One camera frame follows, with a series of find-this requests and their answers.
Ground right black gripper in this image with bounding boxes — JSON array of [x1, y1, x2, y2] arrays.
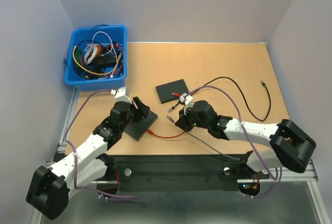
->
[[174, 105, 210, 132]]

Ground black network switch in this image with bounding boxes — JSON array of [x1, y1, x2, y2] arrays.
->
[[124, 110, 158, 142], [156, 79, 189, 104]]

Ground grey ethernet cable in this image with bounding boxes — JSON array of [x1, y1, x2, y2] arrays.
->
[[165, 115, 241, 160]]

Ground red ethernet cable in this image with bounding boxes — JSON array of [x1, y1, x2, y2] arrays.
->
[[147, 91, 188, 139]]

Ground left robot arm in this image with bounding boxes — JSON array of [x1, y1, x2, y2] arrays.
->
[[26, 96, 150, 220]]

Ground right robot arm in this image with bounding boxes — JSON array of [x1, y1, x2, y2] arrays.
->
[[175, 101, 316, 177]]

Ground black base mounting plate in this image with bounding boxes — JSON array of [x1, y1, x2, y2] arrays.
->
[[96, 155, 258, 192]]

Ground black adapter in bin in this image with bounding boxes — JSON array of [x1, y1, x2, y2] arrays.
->
[[92, 54, 117, 67]]

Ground blue plastic bin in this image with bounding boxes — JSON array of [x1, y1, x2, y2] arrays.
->
[[64, 25, 128, 91]]

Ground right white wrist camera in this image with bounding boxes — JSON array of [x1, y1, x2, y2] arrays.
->
[[178, 93, 194, 115]]

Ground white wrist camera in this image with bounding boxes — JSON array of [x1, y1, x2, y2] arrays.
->
[[178, 93, 194, 115], [110, 86, 131, 104]]

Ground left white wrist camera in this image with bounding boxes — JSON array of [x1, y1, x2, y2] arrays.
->
[[110, 86, 131, 104]]

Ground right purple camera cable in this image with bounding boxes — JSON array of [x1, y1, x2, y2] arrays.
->
[[185, 85, 283, 199]]

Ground purple camera cable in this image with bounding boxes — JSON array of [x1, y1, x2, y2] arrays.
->
[[63, 88, 140, 202], [185, 85, 283, 199]]

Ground black ethernet cable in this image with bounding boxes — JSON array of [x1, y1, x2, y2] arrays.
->
[[168, 76, 272, 122]]

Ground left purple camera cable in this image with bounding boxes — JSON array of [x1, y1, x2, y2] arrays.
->
[[63, 88, 140, 202]]

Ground white coiled cable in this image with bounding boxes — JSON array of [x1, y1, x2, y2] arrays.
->
[[83, 31, 115, 65]]

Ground yellow cable in bin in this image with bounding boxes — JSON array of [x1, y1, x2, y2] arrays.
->
[[72, 46, 125, 79]]

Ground aluminium frame rail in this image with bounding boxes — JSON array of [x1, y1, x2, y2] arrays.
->
[[43, 159, 319, 183]]

